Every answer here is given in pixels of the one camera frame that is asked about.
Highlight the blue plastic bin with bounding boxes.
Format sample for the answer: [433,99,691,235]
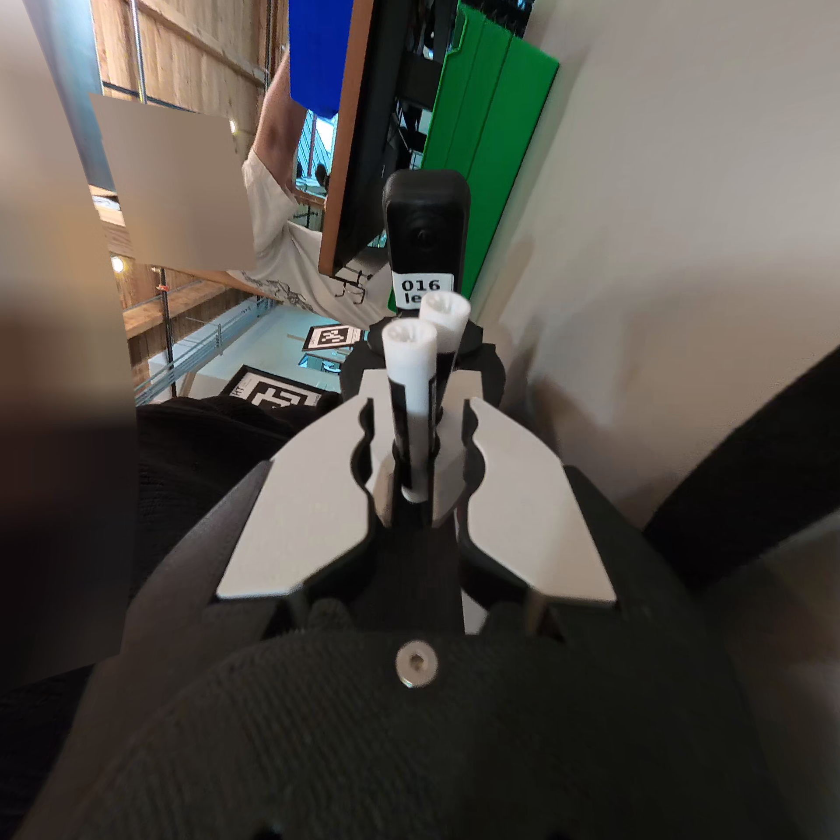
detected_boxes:
[289,0,355,120]

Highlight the black velcro strap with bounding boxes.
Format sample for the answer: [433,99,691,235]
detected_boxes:
[643,346,840,595]

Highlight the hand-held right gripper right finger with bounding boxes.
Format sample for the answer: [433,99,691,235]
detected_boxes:
[458,397,619,602]

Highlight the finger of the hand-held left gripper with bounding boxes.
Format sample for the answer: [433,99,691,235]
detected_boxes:
[358,369,400,522]
[428,369,486,529]

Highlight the black dry erase marker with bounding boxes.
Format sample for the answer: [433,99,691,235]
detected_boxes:
[382,319,439,505]
[419,292,473,421]

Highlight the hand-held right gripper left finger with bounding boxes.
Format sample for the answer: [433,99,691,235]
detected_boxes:
[215,395,379,599]

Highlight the person's black knit clothing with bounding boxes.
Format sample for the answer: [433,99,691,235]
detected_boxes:
[134,392,342,592]

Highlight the framed fiducial tag board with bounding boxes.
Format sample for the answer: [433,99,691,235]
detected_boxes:
[220,364,324,413]

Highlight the green plastic bin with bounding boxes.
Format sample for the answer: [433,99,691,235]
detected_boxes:
[420,3,560,309]

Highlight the wooden edged desk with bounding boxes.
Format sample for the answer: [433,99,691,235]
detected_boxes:
[318,0,462,278]

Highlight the small fiducial tag sheet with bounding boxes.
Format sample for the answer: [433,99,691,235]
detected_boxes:
[303,323,363,355]

